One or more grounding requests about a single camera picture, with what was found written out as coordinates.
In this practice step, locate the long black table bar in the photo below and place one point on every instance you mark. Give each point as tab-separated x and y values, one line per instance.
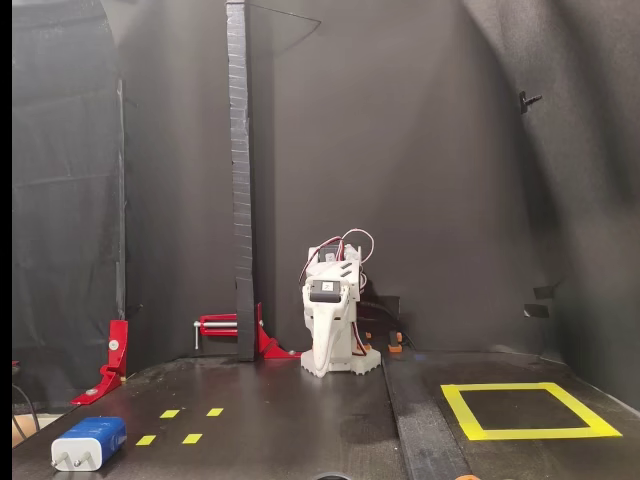
420	430

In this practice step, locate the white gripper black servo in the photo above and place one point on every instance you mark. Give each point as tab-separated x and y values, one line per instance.
326	311

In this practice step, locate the red bracket with screw clamp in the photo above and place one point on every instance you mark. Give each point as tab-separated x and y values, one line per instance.
270	347

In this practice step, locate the yellow tape square outline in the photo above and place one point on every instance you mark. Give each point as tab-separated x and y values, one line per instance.
530	434

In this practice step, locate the red angled metal bracket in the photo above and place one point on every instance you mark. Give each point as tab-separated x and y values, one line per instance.
117	350

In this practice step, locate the black foam wrapped post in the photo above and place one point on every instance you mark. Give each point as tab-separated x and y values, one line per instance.
242	200

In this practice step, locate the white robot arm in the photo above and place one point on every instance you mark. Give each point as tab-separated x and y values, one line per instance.
345	267

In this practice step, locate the black backdrop cloth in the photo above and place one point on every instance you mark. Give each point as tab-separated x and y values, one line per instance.
450	200

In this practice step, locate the blue white plug charger block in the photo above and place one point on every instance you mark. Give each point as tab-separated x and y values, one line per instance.
95	440

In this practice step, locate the orange black spring clamp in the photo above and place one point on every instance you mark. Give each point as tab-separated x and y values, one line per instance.
395	347
469	477
368	346

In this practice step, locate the black clip on cloth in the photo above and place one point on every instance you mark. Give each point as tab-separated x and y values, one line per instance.
527	101

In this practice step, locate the black tape piece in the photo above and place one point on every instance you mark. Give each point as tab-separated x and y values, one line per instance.
545	291
536	311

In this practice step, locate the blue tape patch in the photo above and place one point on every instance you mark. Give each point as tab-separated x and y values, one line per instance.
419	357

